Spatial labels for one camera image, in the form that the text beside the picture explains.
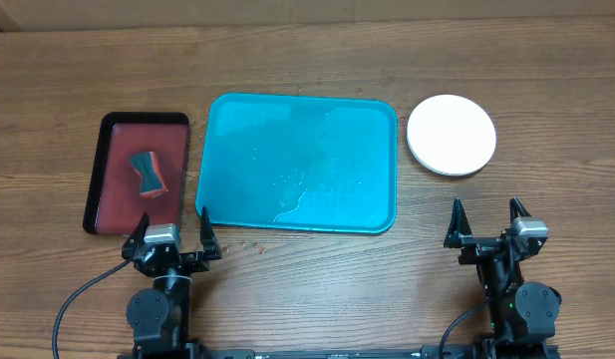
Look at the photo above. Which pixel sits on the white plate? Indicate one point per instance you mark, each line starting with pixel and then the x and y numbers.
pixel 451 135

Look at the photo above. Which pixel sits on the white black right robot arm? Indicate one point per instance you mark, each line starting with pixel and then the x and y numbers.
pixel 520 311

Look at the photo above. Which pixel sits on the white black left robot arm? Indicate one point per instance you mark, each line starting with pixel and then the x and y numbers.
pixel 160 315

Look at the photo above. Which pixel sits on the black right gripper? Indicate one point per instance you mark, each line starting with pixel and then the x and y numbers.
pixel 458 234

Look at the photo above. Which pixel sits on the teal plastic tray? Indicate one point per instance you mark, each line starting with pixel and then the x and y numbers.
pixel 300 163

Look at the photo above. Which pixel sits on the black tray with red water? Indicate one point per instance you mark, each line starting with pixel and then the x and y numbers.
pixel 114 205

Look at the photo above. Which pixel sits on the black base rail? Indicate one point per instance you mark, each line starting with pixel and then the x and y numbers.
pixel 424 352

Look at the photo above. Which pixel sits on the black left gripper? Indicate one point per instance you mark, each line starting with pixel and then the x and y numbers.
pixel 192 261

